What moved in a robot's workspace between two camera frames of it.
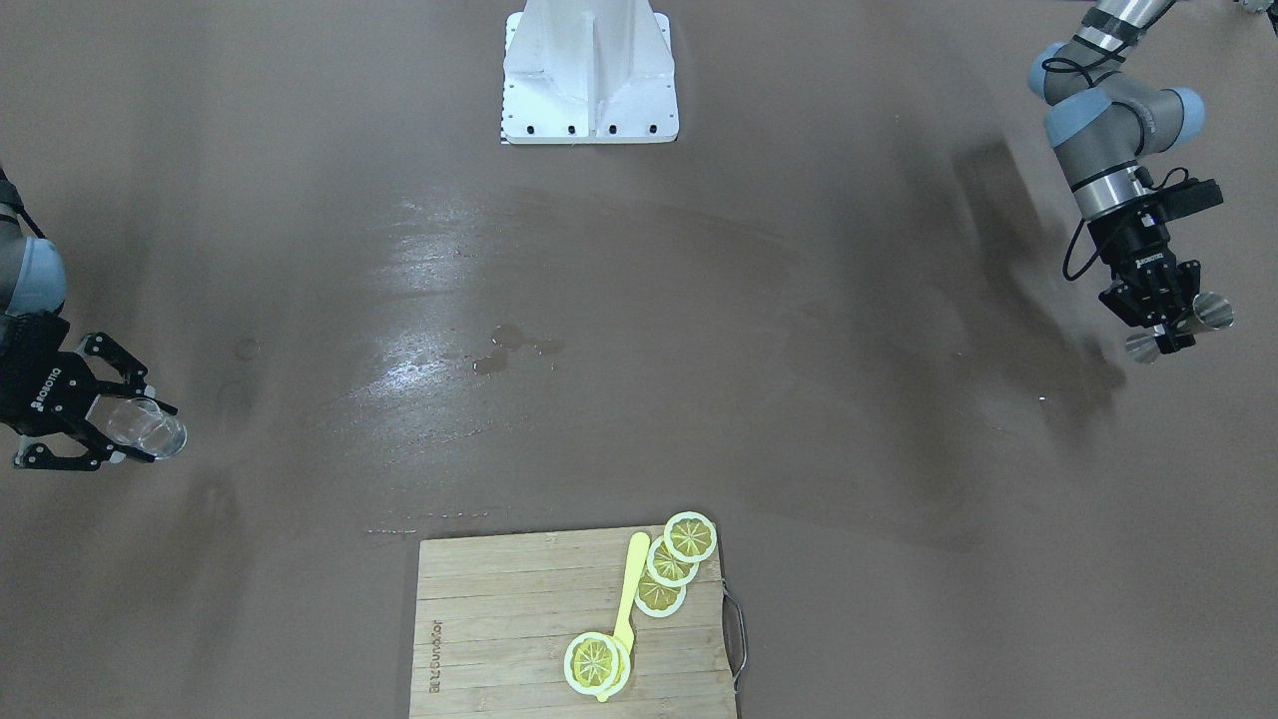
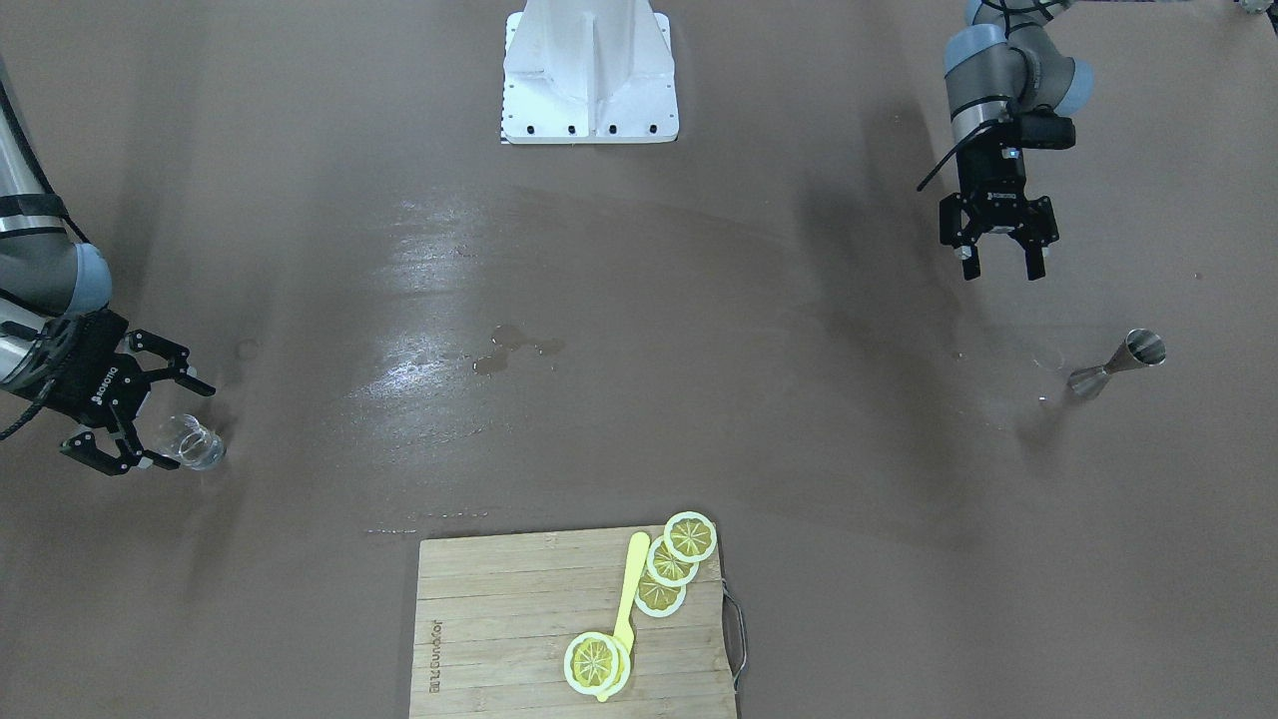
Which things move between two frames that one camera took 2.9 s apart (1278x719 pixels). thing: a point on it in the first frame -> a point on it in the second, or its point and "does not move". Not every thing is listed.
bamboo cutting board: x=497 y=614 does not move
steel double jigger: x=1212 y=312 -> x=1142 y=348
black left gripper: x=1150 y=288 -> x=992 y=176
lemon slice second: x=667 y=569 does not move
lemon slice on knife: x=595 y=664 does not move
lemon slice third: x=656 y=599 does not move
